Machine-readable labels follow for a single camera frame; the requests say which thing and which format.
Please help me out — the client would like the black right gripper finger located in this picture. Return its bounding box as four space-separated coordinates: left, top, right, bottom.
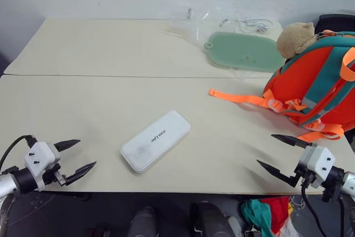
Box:
271 134 317 148
256 159 296 188

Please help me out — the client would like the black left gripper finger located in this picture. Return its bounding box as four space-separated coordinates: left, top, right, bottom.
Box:
65 160 97 186
53 139 82 151

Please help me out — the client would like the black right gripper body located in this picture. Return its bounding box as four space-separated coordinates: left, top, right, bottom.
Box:
290 142 318 188

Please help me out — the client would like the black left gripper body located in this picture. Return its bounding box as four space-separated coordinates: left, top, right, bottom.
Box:
43 162 69 187

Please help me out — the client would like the orange and teal backpack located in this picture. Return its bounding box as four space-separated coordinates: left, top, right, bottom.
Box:
208 29 355 142

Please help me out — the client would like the white rectangular case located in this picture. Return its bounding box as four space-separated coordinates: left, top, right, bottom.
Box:
120 110 191 174

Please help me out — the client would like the colourful cloth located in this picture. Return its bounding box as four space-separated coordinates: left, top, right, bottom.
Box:
240 196 295 237

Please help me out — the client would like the grey rounded shape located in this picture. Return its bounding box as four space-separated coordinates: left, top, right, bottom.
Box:
128 206 159 237

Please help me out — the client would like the black rounded shape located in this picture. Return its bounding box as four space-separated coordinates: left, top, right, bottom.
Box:
189 201 245 237

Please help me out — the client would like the beige plush bear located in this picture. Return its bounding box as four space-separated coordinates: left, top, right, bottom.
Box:
276 21 317 60

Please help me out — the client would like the green silicone mat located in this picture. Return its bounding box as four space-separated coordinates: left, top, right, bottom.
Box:
204 31 286 73

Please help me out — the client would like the black chair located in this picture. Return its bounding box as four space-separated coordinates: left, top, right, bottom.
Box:
317 13 355 34

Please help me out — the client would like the clear plastic bag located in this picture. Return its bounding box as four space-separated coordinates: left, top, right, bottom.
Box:
163 9 260 80

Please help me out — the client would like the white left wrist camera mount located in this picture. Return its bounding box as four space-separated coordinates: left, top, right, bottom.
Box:
24 142 62 192

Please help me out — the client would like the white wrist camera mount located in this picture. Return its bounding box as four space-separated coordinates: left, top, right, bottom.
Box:
297 145 337 189
24 142 62 192

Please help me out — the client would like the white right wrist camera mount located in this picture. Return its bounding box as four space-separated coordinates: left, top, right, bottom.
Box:
297 145 337 189

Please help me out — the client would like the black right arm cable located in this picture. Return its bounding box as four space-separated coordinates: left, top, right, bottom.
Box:
301 177 349 237

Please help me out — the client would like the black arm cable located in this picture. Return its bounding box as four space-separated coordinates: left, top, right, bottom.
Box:
301 177 349 237
0 135 38 172

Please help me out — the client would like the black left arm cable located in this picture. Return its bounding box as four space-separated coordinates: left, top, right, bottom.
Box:
0 135 38 172

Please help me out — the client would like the white earphone cable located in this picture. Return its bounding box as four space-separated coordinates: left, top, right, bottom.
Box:
220 18 276 34

